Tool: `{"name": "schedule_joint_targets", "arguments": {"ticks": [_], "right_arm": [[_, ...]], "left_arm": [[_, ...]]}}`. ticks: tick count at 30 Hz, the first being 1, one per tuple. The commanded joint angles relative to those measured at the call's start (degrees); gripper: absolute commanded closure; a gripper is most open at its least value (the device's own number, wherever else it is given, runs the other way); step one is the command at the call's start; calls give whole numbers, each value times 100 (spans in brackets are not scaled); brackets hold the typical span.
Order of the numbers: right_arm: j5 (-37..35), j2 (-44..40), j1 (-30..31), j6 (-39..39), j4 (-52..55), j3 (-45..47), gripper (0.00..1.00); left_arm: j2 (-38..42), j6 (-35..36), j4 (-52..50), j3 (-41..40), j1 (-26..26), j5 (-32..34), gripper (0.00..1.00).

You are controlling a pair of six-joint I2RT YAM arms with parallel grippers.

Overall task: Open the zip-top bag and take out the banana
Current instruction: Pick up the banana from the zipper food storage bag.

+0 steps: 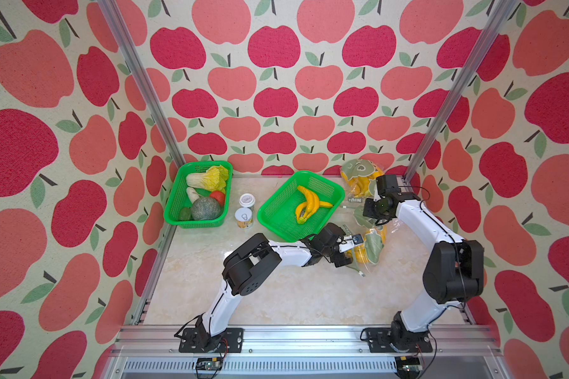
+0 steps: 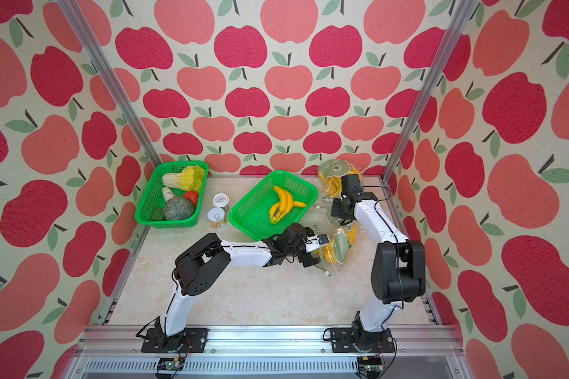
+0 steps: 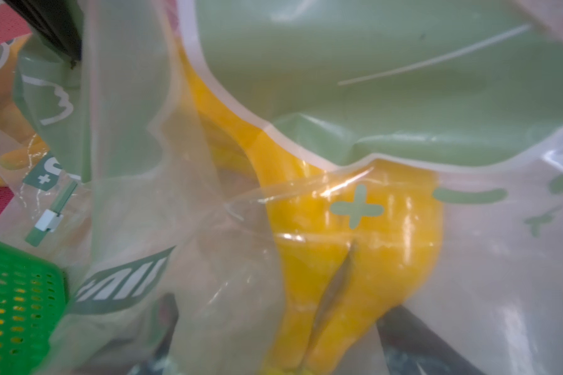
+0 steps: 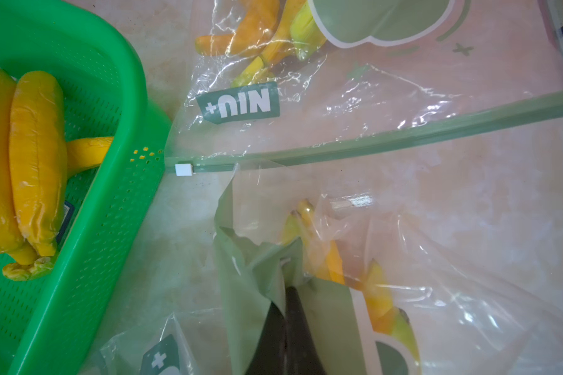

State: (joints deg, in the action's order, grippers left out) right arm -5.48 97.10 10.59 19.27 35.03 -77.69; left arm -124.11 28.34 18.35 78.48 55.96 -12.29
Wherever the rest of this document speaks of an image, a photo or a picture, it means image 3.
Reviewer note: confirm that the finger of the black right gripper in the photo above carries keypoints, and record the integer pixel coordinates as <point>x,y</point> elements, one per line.
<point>55,21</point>

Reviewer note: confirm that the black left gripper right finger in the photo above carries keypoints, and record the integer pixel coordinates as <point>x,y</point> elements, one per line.
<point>411,347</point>

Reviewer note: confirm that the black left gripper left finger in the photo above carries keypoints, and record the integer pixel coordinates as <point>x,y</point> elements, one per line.
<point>162,319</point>

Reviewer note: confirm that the yellow banana bunch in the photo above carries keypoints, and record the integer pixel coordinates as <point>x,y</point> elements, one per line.
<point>352,245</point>

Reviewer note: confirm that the zip bag of bananas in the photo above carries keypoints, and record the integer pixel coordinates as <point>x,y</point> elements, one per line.
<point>471,91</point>
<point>45,141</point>

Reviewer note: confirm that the empty green plastic basket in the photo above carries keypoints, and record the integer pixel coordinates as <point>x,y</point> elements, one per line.
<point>33,296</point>

